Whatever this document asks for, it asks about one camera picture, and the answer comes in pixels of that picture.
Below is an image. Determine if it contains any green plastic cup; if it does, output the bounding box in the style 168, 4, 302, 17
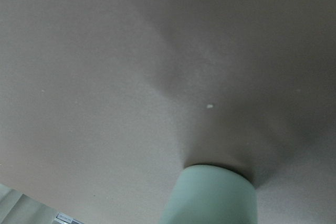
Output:
159, 165, 258, 223

